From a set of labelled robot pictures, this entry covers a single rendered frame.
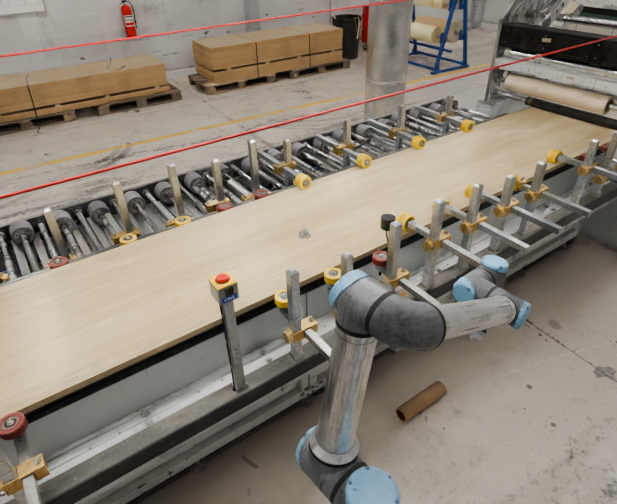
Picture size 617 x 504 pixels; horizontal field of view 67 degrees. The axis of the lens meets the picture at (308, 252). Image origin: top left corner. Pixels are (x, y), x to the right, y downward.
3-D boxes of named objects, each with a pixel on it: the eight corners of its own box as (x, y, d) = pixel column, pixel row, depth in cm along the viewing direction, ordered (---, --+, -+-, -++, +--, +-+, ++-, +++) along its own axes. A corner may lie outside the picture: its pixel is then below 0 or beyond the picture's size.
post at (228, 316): (248, 387, 178) (234, 297, 152) (236, 393, 175) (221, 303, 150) (242, 379, 181) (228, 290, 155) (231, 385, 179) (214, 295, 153)
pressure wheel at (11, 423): (3, 452, 148) (-12, 430, 141) (21, 430, 154) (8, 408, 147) (25, 457, 146) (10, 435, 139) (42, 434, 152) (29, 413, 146)
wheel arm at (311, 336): (352, 375, 168) (352, 367, 165) (344, 380, 166) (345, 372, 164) (286, 309, 197) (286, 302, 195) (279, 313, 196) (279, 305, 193)
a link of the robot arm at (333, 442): (326, 513, 138) (369, 305, 101) (289, 469, 149) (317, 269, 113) (362, 485, 147) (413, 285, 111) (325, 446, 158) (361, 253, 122)
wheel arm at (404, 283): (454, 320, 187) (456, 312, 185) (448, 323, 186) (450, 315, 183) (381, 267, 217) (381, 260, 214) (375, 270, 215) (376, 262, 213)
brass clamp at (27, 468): (50, 476, 141) (45, 466, 138) (0, 502, 135) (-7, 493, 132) (46, 460, 145) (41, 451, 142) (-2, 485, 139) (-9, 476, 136)
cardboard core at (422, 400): (447, 387, 251) (407, 416, 237) (445, 397, 256) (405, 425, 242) (436, 378, 256) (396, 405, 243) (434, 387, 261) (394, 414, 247)
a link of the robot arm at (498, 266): (474, 259, 157) (491, 248, 163) (467, 288, 165) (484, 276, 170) (499, 272, 151) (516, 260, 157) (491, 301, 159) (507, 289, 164)
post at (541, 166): (524, 241, 261) (548, 161, 233) (520, 243, 259) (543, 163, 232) (519, 238, 263) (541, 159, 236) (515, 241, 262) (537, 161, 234)
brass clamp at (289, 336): (318, 332, 186) (318, 323, 183) (290, 347, 180) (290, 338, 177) (310, 323, 190) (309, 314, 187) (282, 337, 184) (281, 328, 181)
